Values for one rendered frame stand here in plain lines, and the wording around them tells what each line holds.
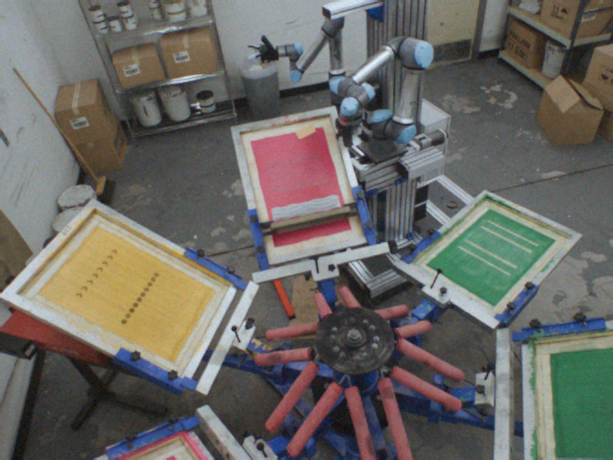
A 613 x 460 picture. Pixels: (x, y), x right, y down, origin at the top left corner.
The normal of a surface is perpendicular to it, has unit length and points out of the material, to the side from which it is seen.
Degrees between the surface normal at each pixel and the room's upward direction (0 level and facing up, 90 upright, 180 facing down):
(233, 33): 90
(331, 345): 0
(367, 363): 0
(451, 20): 90
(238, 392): 0
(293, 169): 32
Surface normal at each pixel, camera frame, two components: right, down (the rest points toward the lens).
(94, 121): 0.30, 0.63
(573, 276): -0.09, -0.73
